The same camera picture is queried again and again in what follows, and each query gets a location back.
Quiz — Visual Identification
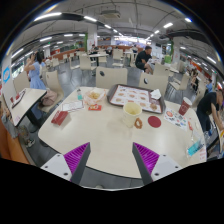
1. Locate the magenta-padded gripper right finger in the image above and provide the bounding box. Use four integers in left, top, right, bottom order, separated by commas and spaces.
131, 142, 184, 186

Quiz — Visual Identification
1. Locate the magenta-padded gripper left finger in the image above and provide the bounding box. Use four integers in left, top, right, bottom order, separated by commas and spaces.
40, 142, 92, 186

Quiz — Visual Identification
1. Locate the clear water bottle blue cap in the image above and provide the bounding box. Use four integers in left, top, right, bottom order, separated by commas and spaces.
185, 128, 206, 158

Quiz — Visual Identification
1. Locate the flat round red coaster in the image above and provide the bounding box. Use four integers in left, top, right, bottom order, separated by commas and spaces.
147, 115, 162, 129

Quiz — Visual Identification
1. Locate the red cardboard box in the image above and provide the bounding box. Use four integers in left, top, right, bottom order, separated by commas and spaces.
50, 110, 70, 127

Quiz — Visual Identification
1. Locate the cream paper cup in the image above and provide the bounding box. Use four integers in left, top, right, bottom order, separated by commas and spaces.
122, 101, 143, 129

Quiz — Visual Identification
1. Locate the printed sticker leaflet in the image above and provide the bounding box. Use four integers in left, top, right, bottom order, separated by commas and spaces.
163, 108, 189, 131

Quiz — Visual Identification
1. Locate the white paper card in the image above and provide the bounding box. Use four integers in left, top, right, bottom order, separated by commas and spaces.
60, 99, 85, 113

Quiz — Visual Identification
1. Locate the flat red paper packet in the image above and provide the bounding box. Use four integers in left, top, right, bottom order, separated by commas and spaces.
87, 104, 102, 112

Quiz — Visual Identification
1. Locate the red paper cup white lid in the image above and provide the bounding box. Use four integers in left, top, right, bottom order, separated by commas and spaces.
178, 96, 193, 117

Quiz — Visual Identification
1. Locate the crumpled food wrapper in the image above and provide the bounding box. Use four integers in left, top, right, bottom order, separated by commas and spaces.
83, 88, 107, 106

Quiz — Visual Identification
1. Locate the white napkin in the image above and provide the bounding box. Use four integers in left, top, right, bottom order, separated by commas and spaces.
149, 88, 162, 101

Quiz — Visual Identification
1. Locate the dark food tray paper liner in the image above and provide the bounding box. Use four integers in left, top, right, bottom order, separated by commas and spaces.
106, 83, 167, 115

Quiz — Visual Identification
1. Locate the pink bag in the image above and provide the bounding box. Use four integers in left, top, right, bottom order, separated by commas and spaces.
39, 89, 58, 108

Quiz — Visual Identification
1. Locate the beige dining table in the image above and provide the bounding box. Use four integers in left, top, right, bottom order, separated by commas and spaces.
9, 87, 48, 128

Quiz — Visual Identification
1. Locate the beige dining chair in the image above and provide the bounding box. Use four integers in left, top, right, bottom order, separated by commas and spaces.
138, 72, 169, 96
95, 66, 129, 90
45, 69, 65, 104

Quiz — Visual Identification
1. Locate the person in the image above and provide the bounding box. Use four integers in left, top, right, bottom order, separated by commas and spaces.
134, 45, 154, 75
189, 68, 200, 91
23, 51, 48, 91
196, 89, 224, 134
204, 78, 214, 95

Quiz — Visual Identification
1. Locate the beige dining chairs group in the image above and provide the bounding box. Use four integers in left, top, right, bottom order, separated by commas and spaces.
49, 48, 191, 91

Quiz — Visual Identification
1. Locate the ceiling lights group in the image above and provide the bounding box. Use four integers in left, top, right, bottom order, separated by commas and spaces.
11, 12, 218, 64

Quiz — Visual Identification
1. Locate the ceiling air conditioner unit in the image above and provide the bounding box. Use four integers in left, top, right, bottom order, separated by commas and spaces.
99, 9, 122, 19

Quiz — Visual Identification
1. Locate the fried ring snack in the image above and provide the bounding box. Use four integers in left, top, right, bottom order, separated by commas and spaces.
134, 117, 144, 130

